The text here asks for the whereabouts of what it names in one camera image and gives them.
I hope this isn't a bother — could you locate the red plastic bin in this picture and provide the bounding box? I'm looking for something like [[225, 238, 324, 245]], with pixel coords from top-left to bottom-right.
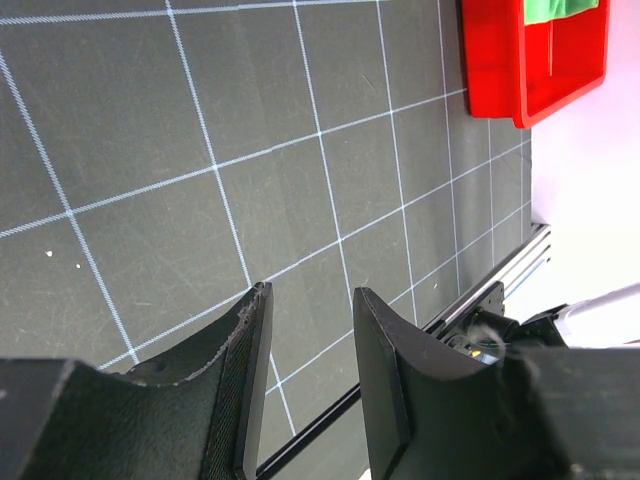
[[461, 1, 610, 129]]

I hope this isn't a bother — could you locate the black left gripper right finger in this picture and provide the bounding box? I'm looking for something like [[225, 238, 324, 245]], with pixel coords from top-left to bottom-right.
[[353, 287, 639, 479]]

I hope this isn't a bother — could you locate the green microfiber towel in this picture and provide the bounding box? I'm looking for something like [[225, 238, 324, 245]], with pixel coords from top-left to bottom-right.
[[524, 0, 600, 25]]

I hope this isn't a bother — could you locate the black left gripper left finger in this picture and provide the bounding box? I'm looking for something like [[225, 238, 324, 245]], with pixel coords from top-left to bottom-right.
[[1, 282, 273, 479]]

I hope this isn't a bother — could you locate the aluminium frame rail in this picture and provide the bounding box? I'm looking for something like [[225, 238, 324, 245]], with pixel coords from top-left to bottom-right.
[[257, 225, 551, 479]]

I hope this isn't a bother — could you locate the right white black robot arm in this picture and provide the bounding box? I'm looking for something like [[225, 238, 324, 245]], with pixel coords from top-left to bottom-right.
[[437, 284, 639, 365]]

